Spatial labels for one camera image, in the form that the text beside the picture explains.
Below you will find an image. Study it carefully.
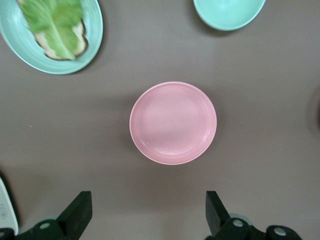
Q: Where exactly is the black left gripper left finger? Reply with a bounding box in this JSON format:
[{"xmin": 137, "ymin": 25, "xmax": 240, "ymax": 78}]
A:
[{"xmin": 0, "ymin": 190, "xmax": 93, "ymax": 240}]

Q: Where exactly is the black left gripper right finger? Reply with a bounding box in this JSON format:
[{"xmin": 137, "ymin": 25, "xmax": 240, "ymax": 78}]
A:
[{"xmin": 204, "ymin": 190, "xmax": 301, "ymax": 240}]

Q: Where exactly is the pink plate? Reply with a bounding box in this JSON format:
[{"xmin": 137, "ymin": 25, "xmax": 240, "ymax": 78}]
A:
[{"xmin": 128, "ymin": 80, "xmax": 218, "ymax": 166}]

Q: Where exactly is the white rounded appliance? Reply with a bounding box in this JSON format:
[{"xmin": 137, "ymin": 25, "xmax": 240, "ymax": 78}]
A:
[{"xmin": 0, "ymin": 169, "xmax": 20, "ymax": 235}]

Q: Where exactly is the brown table cover sheet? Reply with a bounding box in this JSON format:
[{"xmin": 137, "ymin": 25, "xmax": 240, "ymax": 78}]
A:
[{"xmin": 0, "ymin": 0, "xmax": 320, "ymax": 240}]

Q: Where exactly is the toast bread slice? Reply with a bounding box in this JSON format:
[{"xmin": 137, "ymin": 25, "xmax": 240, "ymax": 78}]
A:
[{"xmin": 33, "ymin": 19, "xmax": 89, "ymax": 62}]

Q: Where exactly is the green plate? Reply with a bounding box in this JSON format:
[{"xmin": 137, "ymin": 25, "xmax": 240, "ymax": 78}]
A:
[{"xmin": 0, "ymin": 0, "xmax": 104, "ymax": 76}]

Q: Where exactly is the green lettuce leaf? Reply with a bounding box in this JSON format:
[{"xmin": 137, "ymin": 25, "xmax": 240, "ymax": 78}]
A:
[{"xmin": 18, "ymin": 0, "xmax": 85, "ymax": 61}]

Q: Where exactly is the green bowl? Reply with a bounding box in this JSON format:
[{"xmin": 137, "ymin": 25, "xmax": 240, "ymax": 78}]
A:
[{"xmin": 192, "ymin": 0, "xmax": 267, "ymax": 32}]

